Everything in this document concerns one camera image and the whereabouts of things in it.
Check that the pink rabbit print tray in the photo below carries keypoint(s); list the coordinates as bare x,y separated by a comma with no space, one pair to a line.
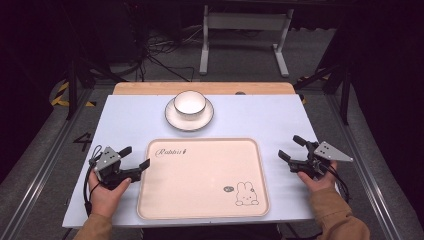
203,180

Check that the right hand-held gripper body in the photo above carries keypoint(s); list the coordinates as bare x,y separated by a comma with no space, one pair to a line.
318,160

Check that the white bowl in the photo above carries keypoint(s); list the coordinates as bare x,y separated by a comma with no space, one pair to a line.
190,104

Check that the black stand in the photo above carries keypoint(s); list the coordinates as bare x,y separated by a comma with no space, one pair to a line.
83,66
333,76

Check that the grey metal table frame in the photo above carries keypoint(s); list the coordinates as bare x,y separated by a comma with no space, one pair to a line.
245,36

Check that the person's left hand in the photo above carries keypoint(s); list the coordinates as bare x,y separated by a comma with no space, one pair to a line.
107,196

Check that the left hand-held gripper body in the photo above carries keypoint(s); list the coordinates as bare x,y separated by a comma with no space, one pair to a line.
108,165

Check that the white plate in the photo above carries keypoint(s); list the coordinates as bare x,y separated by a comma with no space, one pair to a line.
188,123

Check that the person's right hand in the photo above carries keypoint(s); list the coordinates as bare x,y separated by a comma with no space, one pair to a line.
318,181

